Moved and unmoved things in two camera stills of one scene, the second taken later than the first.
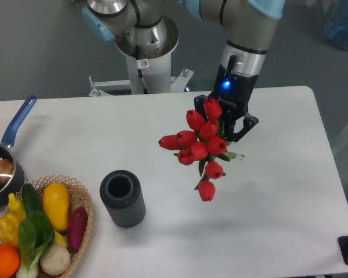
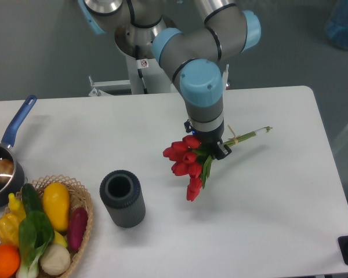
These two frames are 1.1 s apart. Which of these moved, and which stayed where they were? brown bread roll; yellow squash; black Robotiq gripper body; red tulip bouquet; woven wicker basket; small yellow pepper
Moved: red tulip bouquet; black Robotiq gripper body
Stayed: woven wicker basket; brown bread roll; small yellow pepper; yellow squash
